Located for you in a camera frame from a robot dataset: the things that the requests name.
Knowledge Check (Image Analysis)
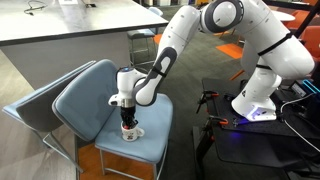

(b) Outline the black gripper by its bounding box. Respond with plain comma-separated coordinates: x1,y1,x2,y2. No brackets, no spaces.
120,106,139,130

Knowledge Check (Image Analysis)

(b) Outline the white printed mug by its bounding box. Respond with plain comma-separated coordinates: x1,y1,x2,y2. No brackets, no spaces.
120,121,146,143

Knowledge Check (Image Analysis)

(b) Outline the light blue padded chair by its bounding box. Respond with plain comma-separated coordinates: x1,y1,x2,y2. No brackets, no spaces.
52,59,174,180

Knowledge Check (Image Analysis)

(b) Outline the orange black bar clamp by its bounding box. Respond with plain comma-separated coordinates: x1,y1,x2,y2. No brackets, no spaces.
195,90,220,115
199,114,230,143

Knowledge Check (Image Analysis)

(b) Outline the light blue metal leg chair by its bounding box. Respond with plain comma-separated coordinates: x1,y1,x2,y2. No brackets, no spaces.
126,6,165,68

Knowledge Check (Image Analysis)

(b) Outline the grey blue chair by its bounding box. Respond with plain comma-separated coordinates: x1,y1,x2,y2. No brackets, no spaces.
2,60,98,174

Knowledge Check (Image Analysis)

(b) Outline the large grey table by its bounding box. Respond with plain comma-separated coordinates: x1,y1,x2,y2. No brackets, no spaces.
0,0,170,90

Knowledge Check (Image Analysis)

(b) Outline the black table power outlet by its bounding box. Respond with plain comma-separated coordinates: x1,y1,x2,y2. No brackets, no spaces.
81,0,98,9

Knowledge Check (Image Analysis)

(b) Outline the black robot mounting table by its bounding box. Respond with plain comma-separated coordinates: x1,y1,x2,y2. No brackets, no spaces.
192,78,320,180

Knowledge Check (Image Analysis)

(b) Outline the black control box blue light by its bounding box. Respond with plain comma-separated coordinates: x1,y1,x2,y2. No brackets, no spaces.
289,78,320,102

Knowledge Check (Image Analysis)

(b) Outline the white round table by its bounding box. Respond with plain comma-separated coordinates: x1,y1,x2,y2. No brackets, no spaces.
270,9,297,23

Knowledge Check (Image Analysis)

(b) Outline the orange lounge chair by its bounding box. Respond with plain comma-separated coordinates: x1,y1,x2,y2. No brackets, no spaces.
299,25,320,64

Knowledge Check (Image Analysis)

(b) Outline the black cable on table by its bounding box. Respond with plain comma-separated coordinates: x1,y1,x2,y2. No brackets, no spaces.
23,0,48,16

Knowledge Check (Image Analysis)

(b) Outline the white power cable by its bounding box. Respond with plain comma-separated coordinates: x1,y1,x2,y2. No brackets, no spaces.
279,93,320,154

